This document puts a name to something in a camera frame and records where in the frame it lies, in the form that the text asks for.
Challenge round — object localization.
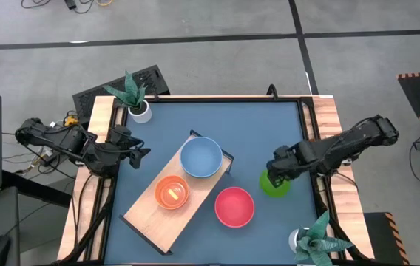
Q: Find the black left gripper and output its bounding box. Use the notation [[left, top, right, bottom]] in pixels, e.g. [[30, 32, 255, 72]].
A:
[[109, 125, 152, 170]]

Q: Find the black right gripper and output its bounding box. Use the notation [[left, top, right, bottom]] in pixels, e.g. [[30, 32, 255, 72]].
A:
[[267, 143, 302, 188]]

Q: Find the small green bowl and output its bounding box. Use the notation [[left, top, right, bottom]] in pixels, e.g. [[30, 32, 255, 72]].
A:
[[259, 169, 292, 198]]

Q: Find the large pink bowl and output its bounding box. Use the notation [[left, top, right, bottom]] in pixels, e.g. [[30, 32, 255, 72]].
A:
[[214, 186, 256, 229]]

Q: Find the orange bowl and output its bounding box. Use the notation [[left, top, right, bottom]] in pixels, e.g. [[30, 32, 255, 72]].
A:
[[154, 174, 191, 211]]

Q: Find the large blue-green bowl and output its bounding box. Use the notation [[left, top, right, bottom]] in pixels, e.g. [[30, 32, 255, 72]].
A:
[[179, 136, 224, 179]]

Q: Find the snake plant in white pot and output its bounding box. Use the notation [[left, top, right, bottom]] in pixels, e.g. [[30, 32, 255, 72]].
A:
[[288, 210, 355, 266], [101, 69, 153, 125]]

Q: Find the black perforated panel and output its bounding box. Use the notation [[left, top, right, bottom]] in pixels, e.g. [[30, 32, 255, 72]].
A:
[[72, 64, 171, 120]]

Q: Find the wooden shelf with black frame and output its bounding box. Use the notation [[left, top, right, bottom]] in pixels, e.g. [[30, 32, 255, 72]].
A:
[[118, 129, 235, 256]]

